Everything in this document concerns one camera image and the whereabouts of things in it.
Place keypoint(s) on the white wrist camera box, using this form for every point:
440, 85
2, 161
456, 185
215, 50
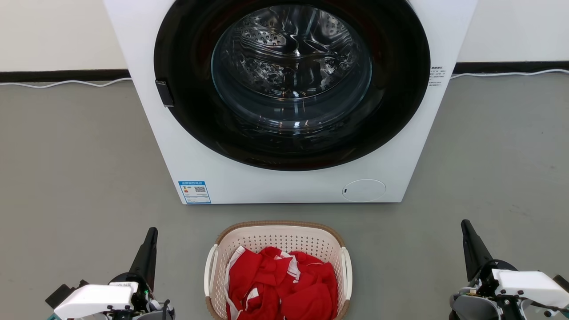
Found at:
529, 284
93, 298

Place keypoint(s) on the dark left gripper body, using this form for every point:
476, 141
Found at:
149, 302

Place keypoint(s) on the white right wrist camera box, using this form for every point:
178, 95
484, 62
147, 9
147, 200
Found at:
529, 284

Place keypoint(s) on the blue energy label sticker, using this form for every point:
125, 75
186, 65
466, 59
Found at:
194, 192

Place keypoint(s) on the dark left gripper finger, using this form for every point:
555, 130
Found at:
146, 258

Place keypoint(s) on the red and white garment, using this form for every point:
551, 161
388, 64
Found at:
306, 302

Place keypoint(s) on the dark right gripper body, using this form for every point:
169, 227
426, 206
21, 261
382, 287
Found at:
475, 302

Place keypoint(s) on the round black glass washer door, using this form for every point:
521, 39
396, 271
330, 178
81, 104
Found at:
186, 111

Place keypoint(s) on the white front-load washing machine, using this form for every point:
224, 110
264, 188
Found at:
266, 186

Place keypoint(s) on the small printed text label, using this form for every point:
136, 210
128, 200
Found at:
436, 76

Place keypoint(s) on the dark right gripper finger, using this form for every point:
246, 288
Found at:
474, 253

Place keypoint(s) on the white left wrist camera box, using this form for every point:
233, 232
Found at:
93, 298

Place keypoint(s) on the round white filter cover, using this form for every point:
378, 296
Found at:
363, 190

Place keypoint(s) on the cream perforated laundry basket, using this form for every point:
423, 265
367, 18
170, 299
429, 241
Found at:
284, 238

